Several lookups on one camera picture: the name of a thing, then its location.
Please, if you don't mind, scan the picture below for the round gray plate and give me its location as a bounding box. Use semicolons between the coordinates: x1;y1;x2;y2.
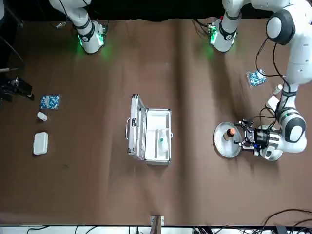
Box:
214;121;243;159

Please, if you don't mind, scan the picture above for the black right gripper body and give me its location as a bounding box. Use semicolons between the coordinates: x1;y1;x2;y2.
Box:
0;82;19;96

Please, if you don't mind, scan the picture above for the silver aluminium medical kit case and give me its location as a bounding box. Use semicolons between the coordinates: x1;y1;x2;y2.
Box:
126;94;173;166

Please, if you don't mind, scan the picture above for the clear hydrogen peroxide bottle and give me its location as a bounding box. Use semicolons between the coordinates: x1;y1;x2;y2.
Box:
157;128;170;152

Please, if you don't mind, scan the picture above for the white plastic box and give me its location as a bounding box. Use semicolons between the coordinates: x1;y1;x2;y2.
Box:
265;95;281;108
33;131;49;156

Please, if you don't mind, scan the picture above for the blue white pill bag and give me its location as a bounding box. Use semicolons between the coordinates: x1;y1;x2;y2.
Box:
246;69;267;87
39;94;61;110

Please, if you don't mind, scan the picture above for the brown iodophor bottle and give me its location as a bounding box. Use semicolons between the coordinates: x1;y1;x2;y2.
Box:
224;128;236;141

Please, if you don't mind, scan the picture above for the black desk cable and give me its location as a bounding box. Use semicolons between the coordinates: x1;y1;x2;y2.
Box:
262;209;312;234

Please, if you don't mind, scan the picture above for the aluminium camera post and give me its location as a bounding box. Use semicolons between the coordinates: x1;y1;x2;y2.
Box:
150;215;164;234

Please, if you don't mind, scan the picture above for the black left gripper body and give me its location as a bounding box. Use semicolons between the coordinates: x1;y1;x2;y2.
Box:
253;128;271;149

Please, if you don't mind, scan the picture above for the round white plate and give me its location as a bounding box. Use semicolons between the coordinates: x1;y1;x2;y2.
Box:
254;124;284;162

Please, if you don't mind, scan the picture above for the black arm base cable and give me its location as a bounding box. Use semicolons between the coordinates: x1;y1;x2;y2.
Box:
192;19;211;35

